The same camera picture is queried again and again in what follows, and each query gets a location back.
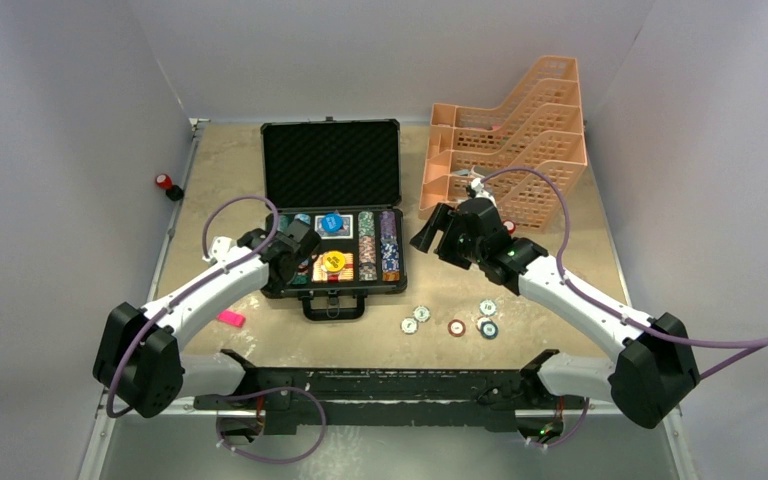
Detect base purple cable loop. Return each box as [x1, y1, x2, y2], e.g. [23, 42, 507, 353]
[215, 386, 328, 466]

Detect black poker set case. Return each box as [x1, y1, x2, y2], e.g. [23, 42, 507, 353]
[260, 119, 408, 322]

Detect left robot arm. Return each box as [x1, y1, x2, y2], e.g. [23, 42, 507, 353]
[92, 220, 321, 418]

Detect red poker chip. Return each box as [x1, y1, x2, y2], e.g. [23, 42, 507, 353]
[447, 319, 466, 338]

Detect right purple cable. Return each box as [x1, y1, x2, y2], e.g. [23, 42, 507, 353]
[476, 166, 768, 382]

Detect pink highlighter marker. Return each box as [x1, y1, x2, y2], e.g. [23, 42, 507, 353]
[217, 310, 246, 328]

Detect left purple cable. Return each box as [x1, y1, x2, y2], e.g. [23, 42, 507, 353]
[105, 195, 281, 420]

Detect teal poker chip right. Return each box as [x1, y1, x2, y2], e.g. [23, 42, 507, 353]
[477, 318, 499, 340]

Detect orange plastic file tray rack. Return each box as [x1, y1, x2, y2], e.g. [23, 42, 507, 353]
[418, 55, 589, 231]

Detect white poker chip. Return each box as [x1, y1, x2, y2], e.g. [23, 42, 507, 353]
[413, 305, 431, 323]
[400, 317, 419, 335]
[479, 299, 498, 317]

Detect red emergency button left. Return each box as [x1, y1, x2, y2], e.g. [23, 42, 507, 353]
[155, 174, 185, 202]

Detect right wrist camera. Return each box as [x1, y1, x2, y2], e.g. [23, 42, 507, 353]
[466, 178, 496, 205]

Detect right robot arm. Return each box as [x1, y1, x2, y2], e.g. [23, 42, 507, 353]
[410, 198, 701, 429]

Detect blue playing card deck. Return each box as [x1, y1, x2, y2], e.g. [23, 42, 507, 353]
[314, 212, 354, 240]

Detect black base frame rail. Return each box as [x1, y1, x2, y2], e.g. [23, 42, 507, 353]
[194, 367, 584, 435]

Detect yellow round button chip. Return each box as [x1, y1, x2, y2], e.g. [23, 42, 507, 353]
[322, 250, 347, 273]

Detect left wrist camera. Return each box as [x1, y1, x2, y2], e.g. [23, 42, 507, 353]
[203, 236, 236, 265]

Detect blue round button chip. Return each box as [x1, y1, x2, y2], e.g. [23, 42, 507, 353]
[320, 212, 344, 234]

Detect red gold card deck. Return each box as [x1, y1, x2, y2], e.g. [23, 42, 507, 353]
[311, 250, 355, 283]

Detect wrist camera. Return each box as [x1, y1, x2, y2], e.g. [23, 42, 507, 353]
[203, 236, 236, 265]
[466, 178, 496, 205]

